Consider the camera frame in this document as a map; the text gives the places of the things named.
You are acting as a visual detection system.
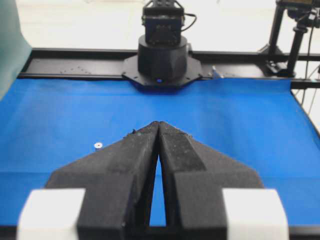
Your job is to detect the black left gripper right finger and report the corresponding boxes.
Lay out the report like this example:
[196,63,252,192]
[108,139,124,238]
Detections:
[158,121,264,231]

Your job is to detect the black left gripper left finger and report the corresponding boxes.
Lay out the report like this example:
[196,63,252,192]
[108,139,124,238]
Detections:
[45,121,159,240]

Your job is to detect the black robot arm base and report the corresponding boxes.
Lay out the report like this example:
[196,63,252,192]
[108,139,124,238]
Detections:
[122,0,203,88]

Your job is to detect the small silver washer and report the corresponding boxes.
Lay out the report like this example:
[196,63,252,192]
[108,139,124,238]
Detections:
[94,142,103,149]

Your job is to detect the blue table mat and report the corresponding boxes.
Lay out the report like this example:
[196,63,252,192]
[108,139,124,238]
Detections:
[0,79,320,226]

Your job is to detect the green curtain backdrop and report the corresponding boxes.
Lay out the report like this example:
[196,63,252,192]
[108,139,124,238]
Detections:
[0,0,32,98]

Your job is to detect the black vertical frame post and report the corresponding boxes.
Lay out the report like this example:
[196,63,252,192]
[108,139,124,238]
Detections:
[258,0,285,56]

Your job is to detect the black aluminium frame rail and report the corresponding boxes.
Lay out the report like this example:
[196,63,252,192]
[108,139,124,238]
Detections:
[18,48,320,90]

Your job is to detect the black camera stand post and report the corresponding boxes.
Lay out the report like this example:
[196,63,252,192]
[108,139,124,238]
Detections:
[286,8,317,77]

